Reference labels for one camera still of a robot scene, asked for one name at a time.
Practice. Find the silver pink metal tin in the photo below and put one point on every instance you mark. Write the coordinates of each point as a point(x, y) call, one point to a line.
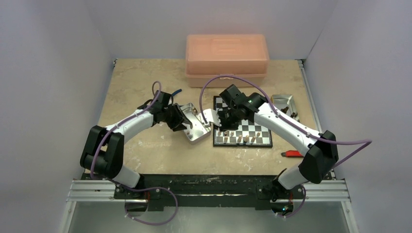
point(199, 131)

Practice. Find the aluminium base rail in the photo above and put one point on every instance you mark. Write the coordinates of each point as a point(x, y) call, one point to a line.
point(237, 191)

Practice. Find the red black utility knife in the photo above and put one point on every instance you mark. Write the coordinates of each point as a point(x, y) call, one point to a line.
point(292, 154)

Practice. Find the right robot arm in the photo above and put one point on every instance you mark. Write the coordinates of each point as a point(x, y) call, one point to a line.
point(318, 149)

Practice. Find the blue handled cutting pliers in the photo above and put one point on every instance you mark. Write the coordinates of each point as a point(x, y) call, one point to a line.
point(176, 92)

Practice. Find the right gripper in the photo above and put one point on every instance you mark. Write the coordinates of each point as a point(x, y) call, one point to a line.
point(226, 115)

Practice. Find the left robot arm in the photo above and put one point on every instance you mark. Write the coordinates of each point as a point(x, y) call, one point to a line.
point(104, 148)

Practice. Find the light wooden chess pawn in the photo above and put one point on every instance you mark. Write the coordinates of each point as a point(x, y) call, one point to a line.
point(246, 139)

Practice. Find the gold metal tin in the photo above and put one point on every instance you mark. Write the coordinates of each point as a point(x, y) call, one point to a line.
point(286, 104)

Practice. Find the pink plastic storage box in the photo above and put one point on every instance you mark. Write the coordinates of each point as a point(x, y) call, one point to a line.
point(228, 58)

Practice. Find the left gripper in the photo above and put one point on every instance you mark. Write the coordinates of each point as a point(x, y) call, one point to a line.
point(178, 124)

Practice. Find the black white chess board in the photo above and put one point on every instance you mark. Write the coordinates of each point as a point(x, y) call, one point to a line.
point(245, 128)

